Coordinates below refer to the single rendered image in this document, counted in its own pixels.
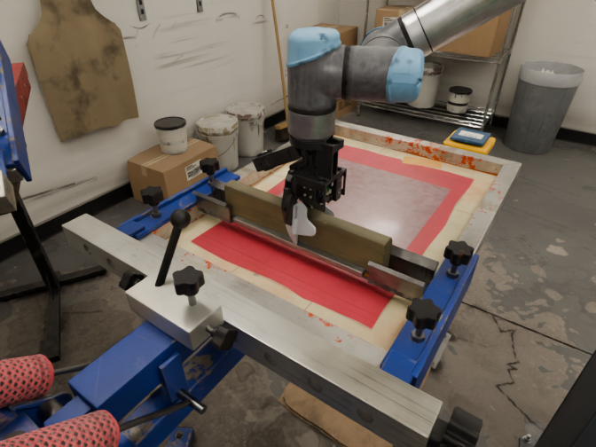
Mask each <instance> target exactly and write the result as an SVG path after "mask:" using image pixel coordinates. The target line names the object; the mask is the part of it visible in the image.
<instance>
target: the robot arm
mask: <svg viewBox="0 0 596 447"><path fill-rule="evenodd" d="M525 1H526V0H426V1H425V2H423V3H422V4H419V5H418V6H416V7H414V8H413V9H411V10H410V11H408V12H407V13H405V14H403V15H402V16H401V17H399V18H397V19H395V20H393V21H391V22H390V23H388V24H387V25H386V26H384V27H377V28H375V29H373V30H372V31H370V32H369V33H368V34H367V35H366V36H365V37H364V39H363V40H362V42H361V43H360V46H355V45H345V44H341V40H340V33H339V32H338V31H337V30H336V29H333V28H329V27H302V28H297V29H296V30H294V31H293V32H292V33H290V35H289V37H288V49H287V63H286V67H287V95H288V108H287V124H288V133H289V142H290V144H289V145H285V146H282V147H280V148H277V149H274V150H271V149H269V150H267V151H262V152H261V153H259V154H257V157H256V158H254V159H252V161H253V163H254V165H255V168H256V171H257V172H260V171H263V170H264V171H268V170H272V169H274V168H276V167H277V166H279V165H283V164H286V163H288V162H291V161H296V162H294V163H293V164H291V165H290V166H289V168H290V169H289V170H288V171H287V175H286V179H285V180H286V181H285V187H284V189H283V190H284V193H283V198H282V204H281V209H282V215H283V219H284V223H285V224H286V229H287V232H288V234H289V236H290V239H291V240H292V241H293V243H294V244H295V245H297V244H298V236H299V235H303V236H314V235H315V234H316V227H315V226H314V225H313V224H312V223H311V222H310V221H309V220H308V217H307V208H306V207H309V208H313V209H316V210H318V211H321V212H323V213H326V214H328V215H331V216H334V212H333V211H332V210H331V209H330V208H329V207H328V206H326V205H325V203H326V202H327V203H329V202H330V201H332V200H333V201H337V200H338V199H339V198H340V197H341V195H345V187H346V175H347V169H345V168H343V167H339V166H338V153H339V150H341V149H342V148H343V146H344V139H342V138H338V137H334V136H333V133H334V130H335V114H336V103H337V99H344V100H358V101H374V102H389V103H390V104H395V103H411V102H413V101H415V100H416V99H417V98H418V96H419V94H420V88H421V84H422V78H423V72H424V57H426V56H427V55H428V54H430V53H432V52H434V51H437V50H438V49H440V48H442V47H444V46H445V45H446V44H448V43H451V42H453V41H454V40H456V39H458V38H460V37H461V36H463V35H465V34H467V33H469V32H470V31H472V30H474V29H476V28H478V27H479V26H481V25H483V24H485V23H486V22H488V21H490V20H493V19H494V18H496V17H497V16H499V15H501V14H502V13H504V12H507V11H509V10H510V9H512V8H514V7H515V6H517V5H518V4H521V3H523V2H525ZM342 176H343V188H341V181H342ZM298 199H299V200H301V201H302V203H301V202H299V203H297V200H298Z"/></svg>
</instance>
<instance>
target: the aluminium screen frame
mask: <svg viewBox="0 0 596 447"><path fill-rule="evenodd" d="M333 134H334V135H336V136H339V137H345V138H349V139H353V140H356V141H360V142H364V143H367V144H371V145H377V146H381V147H385V148H388V149H392V150H396V151H399V152H403V153H409V154H413V155H416V156H419V157H423V158H427V159H430V160H435V161H441V162H444V163H448V164H451V165H455V166H459V167H462V168H466V169H472V170H476V171H480V172H483V173H487V174H491V175H493V176H497V177H496V178H495V180H494V182H493V183H492V185H491V187H490V189H489V190H488V191H487V193H486V195H485V196H484V198H483V200H482V202H481V204H480V205H479V207H478V209H476V211H475V212H474V215H473V216H472V218H471V220H470V221H469V223H468V225H467V227H466V229H465V230H464V231H463V233H462V234H461V236H460V238H459V240H458V242H459V241H462V240H463V241H465V242H466V243H467V244H468V245H469V246H470V247H473V248H474V252H473V254H478V252H479V250H480V249H481V247H482V244H483V242H484V241H485V239H486V237H487V235H488V233H489V231H490V228H491V226H492V225H493V223H494V221H495V219H496V218H497V216H498V213H499V211H500V209H501V208H502V206H503V204H504V202H505V200H506V197H507V195H508V193H509V192H510V190H511V189H512V187H513V185H514V182H515V180H516V178H517V177H518V174H519V171H520V169H521V166H522V164H521V163H520V162H516V161H509V160H505V159H501V158H497V157H493V156H489V155H485V154H481V153H474V152H470V151H467V150H463V149H458V148H455V147H451V146H447V145H440V144H436V143H432V142H428V141H425V140H420V139H417V138H413V137H406V136H402V135H397V134H394V133H390V132H387V131H382V130H378V129H371V128H367V127H364V126H360V125H356V124H352V123H348V122H341V121H337V120H335V130H334V133H333ZM284 165H286V164H283V165H279V166H277V167H276V168H274V169H272V170H268V171H264V170H263V171H260V172H257V171H256V168H255V165H254V163H253V162H252V163H250V164H248V165H246V166H245V167H244V168H242V169H239V170H238V171H236V172H234V173H233V174H236V175H239V176H240V180H238V182H241V183H242V184H247V185H250V186H251V185H253V184H255V183H257V182H258V181H260V180H262V179H263V178H265V177H266V176H268V175H269V174H271V173H272V172H274V171H275V170H277V169H279V168H281V167H282V166H284ZM187 212H189V214H190V216H191V222H190V224H192V223H193V222H195V221H196V220H198V219H200V218H201V217H203V216H204V215H206V213H204V212H201V211H199V210H198V206H197V205H196V206H194V207H193V208H190V209H189V210H187ZM172 230H173V225H172V224H171V222H170V221H169V222H167V223H165V224H164V225H162V226H161V227H159V228H157V229H156V230H154V231H152V232H150V233H148V234H147V235H145V236H144V237H143V238H141V239H137V240H138V241H140V242H142V243H144V244H145V245H147V246H149V247H151V248H153V249H155V250H157V251H159V252H160V253H162V254H164V255H165V252H166V248H167V245H168V243H169V242H168V241H167V240H166V239H168V238H169V237H170V235H171V232H172ZM172 259H174V260H175V261H177V262H179V263H181V264H183V265H185V266H189V265H191V266H193V267H194V268H195V270H198V271H203V274H204V276H205V277H207V278H210V279H212V280H214V281H215V282H217V283H219V284H220V285H222V286H225V287H227V288H229V289H231V290H232V291H234V292H235V293H237V294H240V295H242V296H244V297H246V298H248V299H249V300H250V301H252V302H255V303H257V304H259V305H261V306H263V307H264V308H265V309H267V310H270V311H272V312H274V313H276V314H278V315H280V316H281V317H283V318H285V319H287V320H289V321H291V322H293V323H295V324H296V325H298V326H300V327H302V328H304V329H306V330H308V331H310V332H312V333H314V334H315V335H317V336H319V337H321V338H323V339H325V340H327V341H329V342H331V343H332V344H334V345H336V346H338V347H340V348H342V349H344V350H346V351H348V352H349V353H351V354H353V355H355V356H357V357H359V358H361V359H363V360H364V361H366V362H368V363H370V364H372V365H374V366H376V367H378V368H380V363H381V362H382V360H383V358H384V357H385V356H386V355H387V353H388V352H387V351H386V350H384V349H381V348H379V347H377V346H375V345H373V344H371V343H370V342H368V341H366V340H364V339H362V338H360V337H358V336H356V335H354V334H353V333H350V332H348V331H346V330H344V329H342V328H340V327H338V326H337V325H334V324H332V323H330V322H328V321H326V320H324V319H323V318H320V317H318V316H316V315H314V314H312V313H310V312H308V311H307V310H304V309H302V308H300V307H298V306H296V305H294V304H292V303H291V302H288V301H286V300H284V299H282V298H280V297H278V296H276V295H275V294H272V293H270V292H268V291H266V290H264V289H262V288H260V287H259V286H256V285H254V284H252V283H250V282H248V281H246V280H244V279H243V278H240V277H238V276H236V275H234V274H232V273H230V272H228V271H226V270H224V269H222V268H220V267H218V266H217V265H215V264H213V263H211V262H209V261H207V260H205V259H203V258H201V257H199V256H197V255H195V254H193V253H191V252H189V251H187V250H185V249H183V248H181V247H179V246H176V250H175V253H174V255H173V258H172Z"/></svg>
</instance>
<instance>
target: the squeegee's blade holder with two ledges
mask: <svg viewBox="0 0 596 447"><path fill-rule="evenodd" d="M233 222H234V223H236V224H239V225H241V226H244V227H246V228H248V229H250V230H252V231H256V232H258V233H260V234H262V235H264V236H266V237H269V238H271V239H275V240H276V241H278V242H281V243H283V244H285V245H288V246H290V247H293V248H295V249H297V250H300V251H302V252H303V253H306V254H308V255H312V256H314V257H316V258H318V259H320V260H322V261H325V262H327V263H330V264H332V265H334V266H337V267H339V268H341V269H344V270H345V271H349V272H351V273H353V274H356V275H358V276H359V277H363V275H364V274H365V269H364V268H362V267H359V266H357V265H355V264H353V263H349V262H347V261H345V260H342V259H341V258H338V257H336V256H334V255H330V254H328V253H326V252H324V251H321V250H319V249H316V248H314V247H311V246H309V245H306V244H304V243H301V242H300V241H298V244H297V245H295V244H294V243H293V241H292V240H291V239H290V238H289V237H287V236H285V235H283V234H280V233H278V232H276V231H273V230H270V229H268V228H266V227H263V226H261V225H259V224H257V223H253V222H251V221H248V220H247V219H245V218H242V217H240V216H236V217H234V218H233Z"/></svg>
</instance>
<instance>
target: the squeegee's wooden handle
mask: <svg viewBox="0 0 596 447"><path fill-rule="evenodd" d="M224 193H225V200H226V203H227V204H229V205H231V212H232V217H236V216H240V217H242V218H245V219H247V220H248V221H251V222H253V223H256V224H259V225H261V226H263V227H266V228H268V229H270V230H273V231H276V232H278V233H280V234H283V235H285V236H287V237H289V238H290V236H289V234H288V232H287V229H286V224H285V223H284V219H283V215H282V209H281V204H282V198H281V197H279V196H277V195H274V194H271V193H269V192H265V191H262V190H260V189H257V188H254V187H252V186H250V185H247V184H242V183H241V182H238V181H235V180H231V181H230V182H228V183H226V184H225V186H224ZM306 208H307V217H308V220H309V221H310V222H311V223H312V224H313V225H314V226H315V227H316V234H315V235H314V236H303V235H299V236H298V241H300V242H301V243H304V244H306V245H309V246H311V247H314V248H316V249H319V250H321V251H324V252H326V253H328V254H330V255H334V256H336V257H338V258H341V259H342V260H345V261H347V262H349V263H353V264H355V265H357V266H359V267H362V268H364V269H365V273H366V274H368V273H369V265H367V264H368V262H369V261H371V262H374V263H377V264H379V265H382V266H384V267H387V268H388V263H389V257H390V252H391V247H392V241H393V240H392V238H391V237H389V236H387V235H384V234H381V233H379V232H376V231H372V230H370V229H367V228H365V227H362V226H360V225H357V224H354V223H351V222H348V221H345V220H342V219H340V218H338V217H335V216H331V215H328V214H326V213H323V212H321V211H318V210H316V209H313V208H309V207H306Z"/></svg>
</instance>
